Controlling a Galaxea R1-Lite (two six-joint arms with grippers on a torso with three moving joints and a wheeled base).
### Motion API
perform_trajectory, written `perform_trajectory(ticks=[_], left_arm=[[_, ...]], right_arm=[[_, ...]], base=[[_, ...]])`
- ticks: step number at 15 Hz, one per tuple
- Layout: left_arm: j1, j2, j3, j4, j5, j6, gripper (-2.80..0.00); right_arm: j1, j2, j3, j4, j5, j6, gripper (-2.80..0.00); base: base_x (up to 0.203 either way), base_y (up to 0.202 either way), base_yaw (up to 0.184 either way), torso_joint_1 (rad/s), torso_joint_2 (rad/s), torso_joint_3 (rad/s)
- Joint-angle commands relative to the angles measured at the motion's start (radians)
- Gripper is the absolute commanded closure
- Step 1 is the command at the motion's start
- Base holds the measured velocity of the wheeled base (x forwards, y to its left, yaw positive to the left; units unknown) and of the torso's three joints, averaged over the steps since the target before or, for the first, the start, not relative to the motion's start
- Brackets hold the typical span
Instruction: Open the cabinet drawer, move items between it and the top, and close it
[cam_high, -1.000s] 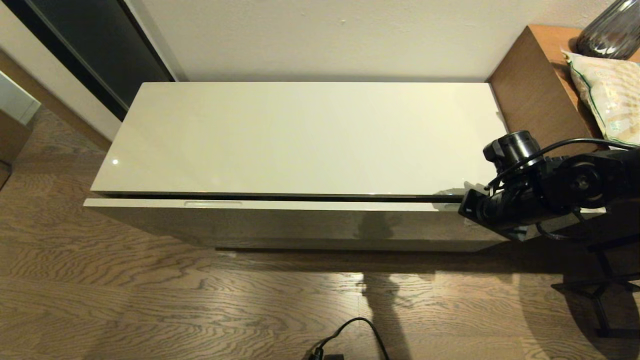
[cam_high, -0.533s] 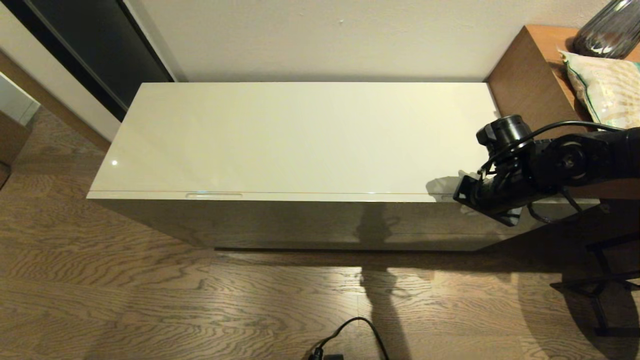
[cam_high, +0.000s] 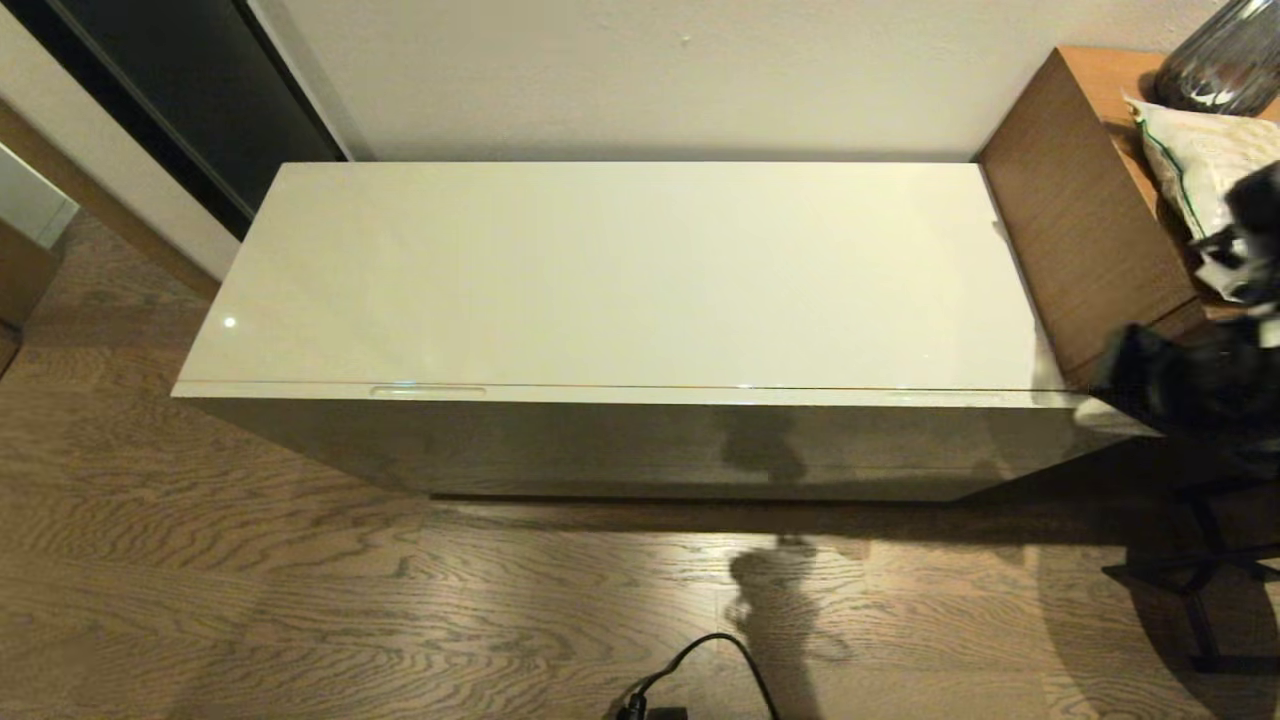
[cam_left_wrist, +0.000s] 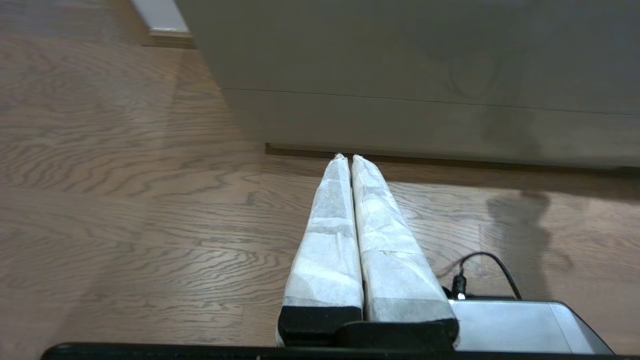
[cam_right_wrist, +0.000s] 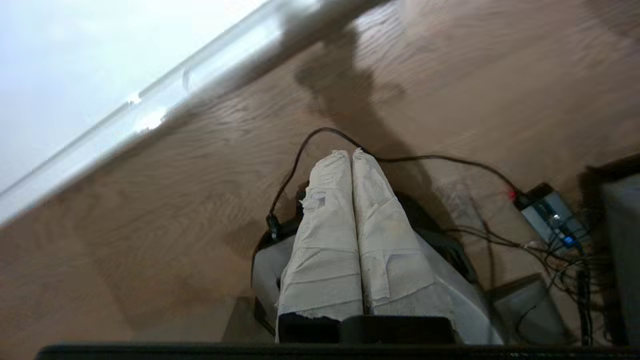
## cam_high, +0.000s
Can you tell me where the brown wooden side table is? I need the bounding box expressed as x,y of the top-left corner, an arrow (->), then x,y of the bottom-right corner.
978,45 -> 1280,391

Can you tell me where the green-trimmed snack bag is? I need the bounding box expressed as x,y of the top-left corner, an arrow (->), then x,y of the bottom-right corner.
1128,95 -> 1280,301

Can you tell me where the dark ribbed glass vase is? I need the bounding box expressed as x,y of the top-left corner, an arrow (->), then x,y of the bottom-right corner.
1153,0 -> 1280,117

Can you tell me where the black power plug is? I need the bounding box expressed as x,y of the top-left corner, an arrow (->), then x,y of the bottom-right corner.
610,695 -> 691,720

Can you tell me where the dark glass sliding door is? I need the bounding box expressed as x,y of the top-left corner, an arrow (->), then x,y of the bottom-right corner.
5,0 -> 351,241

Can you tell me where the white box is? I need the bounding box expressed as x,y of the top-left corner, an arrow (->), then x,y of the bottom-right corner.
0,145 -> 81,251

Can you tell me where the black floor cable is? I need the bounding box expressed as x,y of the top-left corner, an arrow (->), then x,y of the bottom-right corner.
625,632 -> 779,720

